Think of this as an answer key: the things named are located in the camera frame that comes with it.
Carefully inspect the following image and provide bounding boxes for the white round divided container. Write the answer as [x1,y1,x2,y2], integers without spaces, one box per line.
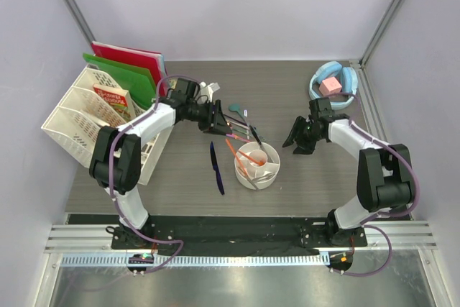
[234,142,280,190]

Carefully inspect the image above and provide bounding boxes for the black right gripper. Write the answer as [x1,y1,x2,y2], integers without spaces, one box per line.
[283,116,323,155]

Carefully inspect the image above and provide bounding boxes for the pink cube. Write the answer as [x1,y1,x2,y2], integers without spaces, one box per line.
[319,76,342,96]

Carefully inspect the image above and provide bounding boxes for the blue metallic knife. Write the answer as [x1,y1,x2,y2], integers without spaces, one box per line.
[210,142,225,196]

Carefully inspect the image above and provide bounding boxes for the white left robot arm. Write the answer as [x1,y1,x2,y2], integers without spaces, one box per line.
[89,75,232,249]

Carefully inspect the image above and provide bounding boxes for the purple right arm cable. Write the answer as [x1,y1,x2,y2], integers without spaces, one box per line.
[323,91,421,278]

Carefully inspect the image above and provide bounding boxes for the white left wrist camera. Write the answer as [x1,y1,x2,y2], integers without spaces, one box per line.
[198,82,220,101]

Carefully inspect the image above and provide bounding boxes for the orange chopstick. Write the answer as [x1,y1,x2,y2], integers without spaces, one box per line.
[225,139,249,178]

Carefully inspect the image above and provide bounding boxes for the green folder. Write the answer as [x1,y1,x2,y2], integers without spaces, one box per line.
[83,53,156,110]

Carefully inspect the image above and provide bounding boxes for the teal spoon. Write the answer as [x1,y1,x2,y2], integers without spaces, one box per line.
[228,103,257,133]

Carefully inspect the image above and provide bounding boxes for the red folder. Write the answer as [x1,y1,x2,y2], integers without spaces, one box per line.
[91,41,167,85]

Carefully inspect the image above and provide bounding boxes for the light blue headphones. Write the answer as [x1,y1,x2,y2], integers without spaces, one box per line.
[308,61,358,111]

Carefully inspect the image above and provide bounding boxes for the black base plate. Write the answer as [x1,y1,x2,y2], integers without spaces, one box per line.
[106,216,367,257]

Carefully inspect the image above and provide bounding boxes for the purple metallic spoon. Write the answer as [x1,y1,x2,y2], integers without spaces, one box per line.
[224,114,249,128]

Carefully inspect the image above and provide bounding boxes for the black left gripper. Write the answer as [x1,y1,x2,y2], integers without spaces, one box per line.
[185,99,232,136]

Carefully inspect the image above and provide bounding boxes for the white slotted cable duct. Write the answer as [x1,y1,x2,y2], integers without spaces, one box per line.
[60,252,330,268]

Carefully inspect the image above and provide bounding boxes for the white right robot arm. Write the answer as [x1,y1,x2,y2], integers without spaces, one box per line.
[283,98,419,246]

